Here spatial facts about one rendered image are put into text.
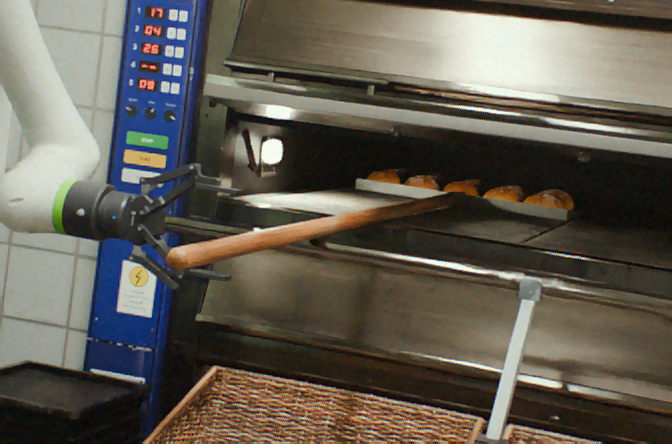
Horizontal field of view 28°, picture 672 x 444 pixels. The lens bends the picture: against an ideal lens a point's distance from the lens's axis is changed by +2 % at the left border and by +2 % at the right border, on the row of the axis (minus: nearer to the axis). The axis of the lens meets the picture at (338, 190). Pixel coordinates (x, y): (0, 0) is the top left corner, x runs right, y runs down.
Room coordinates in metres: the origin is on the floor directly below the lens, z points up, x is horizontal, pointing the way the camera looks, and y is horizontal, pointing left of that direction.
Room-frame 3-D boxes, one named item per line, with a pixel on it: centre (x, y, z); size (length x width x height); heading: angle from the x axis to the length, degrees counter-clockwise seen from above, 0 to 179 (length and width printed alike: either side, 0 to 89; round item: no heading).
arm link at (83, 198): (2.17, 0.38, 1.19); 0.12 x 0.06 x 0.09; 164
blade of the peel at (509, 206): (3.60, -0.35, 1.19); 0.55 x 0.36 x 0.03; 74
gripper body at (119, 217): (2.14, 0.32, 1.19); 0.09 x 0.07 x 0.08; 74
